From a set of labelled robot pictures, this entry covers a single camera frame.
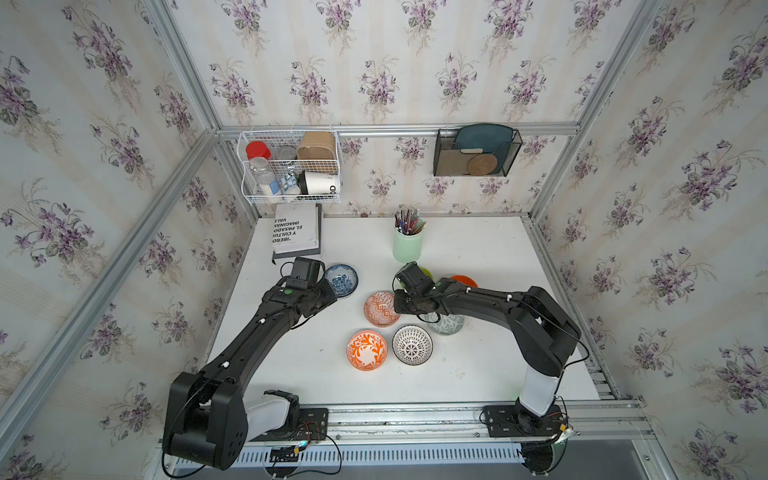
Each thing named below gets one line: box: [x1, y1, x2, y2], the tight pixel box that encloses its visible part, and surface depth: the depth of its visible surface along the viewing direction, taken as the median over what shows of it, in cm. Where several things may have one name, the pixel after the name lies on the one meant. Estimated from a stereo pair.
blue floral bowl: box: [324, 263, 359, 297], surface depth 99 cm
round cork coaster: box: [467, 154, 498, 176], surface depth 100 cm
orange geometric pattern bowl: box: [364, 291, 401, 328], surface depth 93 cm
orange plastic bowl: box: [450, 274, 479, 288], surface depth 97 cm
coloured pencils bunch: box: [394, 209, 427, 235], surface depth 101 cm
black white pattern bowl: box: [392, 324, 434, 366], surface depth 86 cm
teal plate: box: [454, 123, 513, 174], surface depth 94 cm
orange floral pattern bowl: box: [346, 330, 388, 371], surface depth 85 cm
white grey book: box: [272, 203, 323, 265], surface depth 107 cm
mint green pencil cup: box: [392, 228, 424, 263], surface depth 104 cm
